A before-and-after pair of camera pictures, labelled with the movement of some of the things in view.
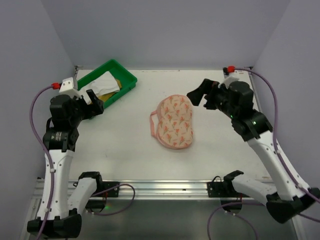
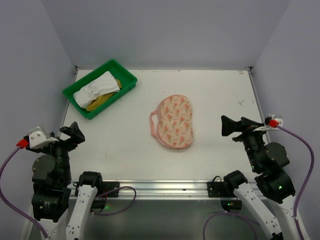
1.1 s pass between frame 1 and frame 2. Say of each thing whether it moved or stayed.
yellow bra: stayed
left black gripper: moved
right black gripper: moved
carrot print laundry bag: stayed
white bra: stayed
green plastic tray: stayed
